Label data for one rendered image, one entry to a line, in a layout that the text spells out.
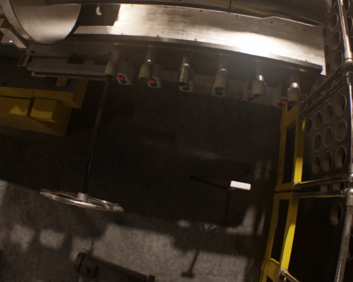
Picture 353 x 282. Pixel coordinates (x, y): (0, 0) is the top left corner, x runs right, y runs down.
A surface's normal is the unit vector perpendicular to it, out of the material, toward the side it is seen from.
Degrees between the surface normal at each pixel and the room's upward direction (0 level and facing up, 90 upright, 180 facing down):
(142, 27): 0
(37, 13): 90
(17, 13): 90
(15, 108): 0
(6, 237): 0
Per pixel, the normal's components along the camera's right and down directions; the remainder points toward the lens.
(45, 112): -0.02, -0.19
